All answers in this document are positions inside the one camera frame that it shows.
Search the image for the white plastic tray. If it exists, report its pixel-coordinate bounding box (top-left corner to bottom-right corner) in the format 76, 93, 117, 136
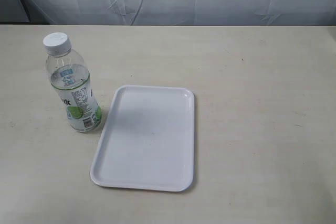
90, 85, 195, 193

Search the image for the clear plastic drink bottle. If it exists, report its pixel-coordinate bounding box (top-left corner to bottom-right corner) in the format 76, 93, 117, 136
43, 32, 102, 132

